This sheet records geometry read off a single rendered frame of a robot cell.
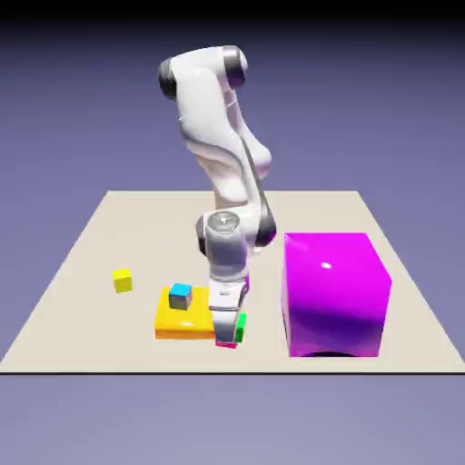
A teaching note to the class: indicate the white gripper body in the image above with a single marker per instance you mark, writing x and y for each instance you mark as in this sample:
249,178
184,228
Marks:
226,296

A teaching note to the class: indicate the small green cube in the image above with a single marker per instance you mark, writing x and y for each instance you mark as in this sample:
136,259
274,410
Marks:
240,327

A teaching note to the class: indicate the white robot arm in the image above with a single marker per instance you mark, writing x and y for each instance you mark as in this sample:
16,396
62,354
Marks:
210,120

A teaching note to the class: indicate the small blue cube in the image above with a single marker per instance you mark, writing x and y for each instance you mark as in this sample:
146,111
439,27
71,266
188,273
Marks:
180,296

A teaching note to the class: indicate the small pink cube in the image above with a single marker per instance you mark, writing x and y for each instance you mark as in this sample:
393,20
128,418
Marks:
226,344

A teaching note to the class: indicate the small yellow cube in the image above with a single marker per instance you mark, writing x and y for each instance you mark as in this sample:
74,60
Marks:
122,280

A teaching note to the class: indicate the large orange box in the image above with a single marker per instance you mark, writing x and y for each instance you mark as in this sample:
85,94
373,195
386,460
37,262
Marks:
183,319

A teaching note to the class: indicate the large magenta box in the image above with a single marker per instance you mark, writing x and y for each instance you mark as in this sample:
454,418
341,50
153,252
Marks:
334,294

